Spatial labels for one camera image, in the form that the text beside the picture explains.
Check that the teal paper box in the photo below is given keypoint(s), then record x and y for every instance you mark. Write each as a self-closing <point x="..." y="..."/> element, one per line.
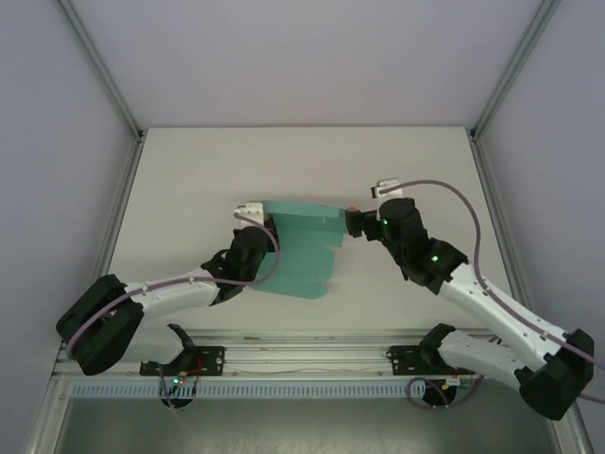
<point x="302" y="255"/>

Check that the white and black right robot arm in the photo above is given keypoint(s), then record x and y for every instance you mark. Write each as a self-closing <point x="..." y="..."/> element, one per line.
<point x="496" y="307"/>

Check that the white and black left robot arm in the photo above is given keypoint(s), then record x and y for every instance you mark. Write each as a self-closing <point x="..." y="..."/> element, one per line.
<point x="165" y="291"/>

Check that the small circuit board with LEDs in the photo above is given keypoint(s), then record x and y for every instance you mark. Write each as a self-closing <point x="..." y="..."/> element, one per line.
<point x="178" y="378"/>

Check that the small white green connector board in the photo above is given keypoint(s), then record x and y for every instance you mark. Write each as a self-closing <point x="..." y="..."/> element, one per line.
<point x="456" y="381"/>

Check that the grey metal sheet panel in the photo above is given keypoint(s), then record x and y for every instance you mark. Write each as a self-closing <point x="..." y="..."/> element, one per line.
<point x="307" y="425"/>

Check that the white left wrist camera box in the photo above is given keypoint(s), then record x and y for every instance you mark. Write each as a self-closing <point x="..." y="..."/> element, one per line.
<point x="250" y="210"/>

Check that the aluminium table side rail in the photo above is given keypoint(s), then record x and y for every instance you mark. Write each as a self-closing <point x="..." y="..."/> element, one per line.
<point x="495" y="189"/>
<point x="120" y="189"/>

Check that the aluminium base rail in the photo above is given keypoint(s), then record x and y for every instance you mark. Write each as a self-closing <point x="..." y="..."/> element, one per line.
<point x="307" y="352"/>

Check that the aluminium frame post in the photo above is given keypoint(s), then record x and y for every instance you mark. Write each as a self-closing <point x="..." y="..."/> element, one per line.
<point x="101" y="66"/>
<point x="515" y="66"/>

